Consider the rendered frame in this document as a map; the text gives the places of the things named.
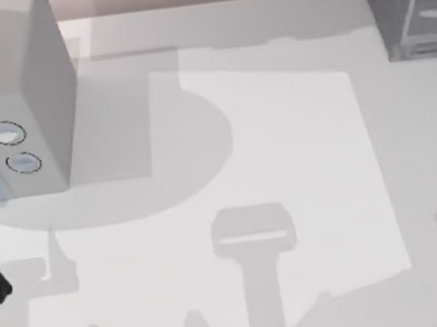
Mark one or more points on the small microwave knob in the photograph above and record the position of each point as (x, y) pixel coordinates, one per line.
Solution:
(23, 162)

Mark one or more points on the large microwave knob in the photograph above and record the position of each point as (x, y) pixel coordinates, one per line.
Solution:
(7, 134)

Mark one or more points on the pale microwave oven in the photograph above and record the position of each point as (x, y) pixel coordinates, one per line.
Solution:
(11, 69)

